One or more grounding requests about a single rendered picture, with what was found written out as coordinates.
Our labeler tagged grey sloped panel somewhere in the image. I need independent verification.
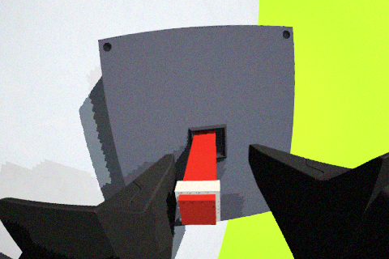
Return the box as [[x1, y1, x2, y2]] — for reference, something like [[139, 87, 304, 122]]
[[98, 25, 295, 221]]

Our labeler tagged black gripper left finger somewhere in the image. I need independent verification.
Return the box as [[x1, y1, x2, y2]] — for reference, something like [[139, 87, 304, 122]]
[[0, 153, 177, 259]]

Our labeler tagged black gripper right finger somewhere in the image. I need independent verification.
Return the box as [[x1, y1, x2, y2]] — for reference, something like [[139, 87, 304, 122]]
[[249, 143, 389, 259]]

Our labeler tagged red peg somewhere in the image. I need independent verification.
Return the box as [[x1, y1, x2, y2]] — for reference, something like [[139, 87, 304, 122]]
[[174, 130, 220, 226]]

